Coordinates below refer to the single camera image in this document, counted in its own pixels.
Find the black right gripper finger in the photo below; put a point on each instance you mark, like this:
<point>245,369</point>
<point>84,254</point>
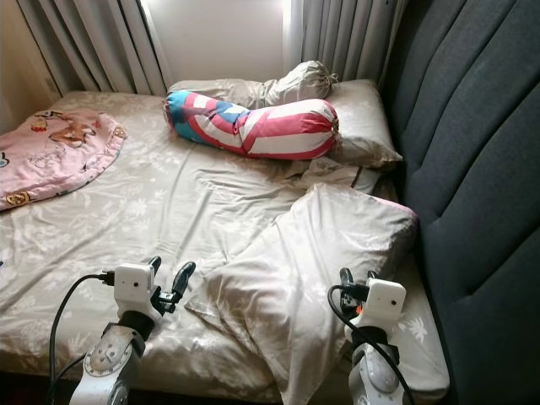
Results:
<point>372,275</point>
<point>346,278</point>

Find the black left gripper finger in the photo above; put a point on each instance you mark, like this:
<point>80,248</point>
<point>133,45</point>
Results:
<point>154,262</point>
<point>185,280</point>

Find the pink cartoon blanket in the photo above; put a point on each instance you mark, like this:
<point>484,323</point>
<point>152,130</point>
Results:
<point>51,156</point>

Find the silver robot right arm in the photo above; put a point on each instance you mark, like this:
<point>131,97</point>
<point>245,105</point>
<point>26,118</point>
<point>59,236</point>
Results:
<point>375,371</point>

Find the large beige floral pillow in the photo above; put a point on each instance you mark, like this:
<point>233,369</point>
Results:
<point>312,270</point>

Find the beige floral bed sheet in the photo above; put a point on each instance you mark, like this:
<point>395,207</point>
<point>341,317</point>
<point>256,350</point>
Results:
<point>160,211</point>

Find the crumpled beige pillowcase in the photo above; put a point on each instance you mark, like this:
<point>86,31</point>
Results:
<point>337,175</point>

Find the dark grey padded headboard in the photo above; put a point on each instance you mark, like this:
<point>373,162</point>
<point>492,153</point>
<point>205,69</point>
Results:
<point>472,169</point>

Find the flat beige pillow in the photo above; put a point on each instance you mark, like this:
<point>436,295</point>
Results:
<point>363,126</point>

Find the blue red striped bolster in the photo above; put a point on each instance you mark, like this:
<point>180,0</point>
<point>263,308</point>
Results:
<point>270,126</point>

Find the grey pleated curtain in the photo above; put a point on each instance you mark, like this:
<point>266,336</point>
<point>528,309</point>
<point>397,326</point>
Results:
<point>93,42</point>
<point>346,38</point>

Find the white window blind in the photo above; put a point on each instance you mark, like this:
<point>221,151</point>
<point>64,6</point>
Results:
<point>219,38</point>

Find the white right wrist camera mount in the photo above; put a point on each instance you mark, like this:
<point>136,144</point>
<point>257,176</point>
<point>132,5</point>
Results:
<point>384,302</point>

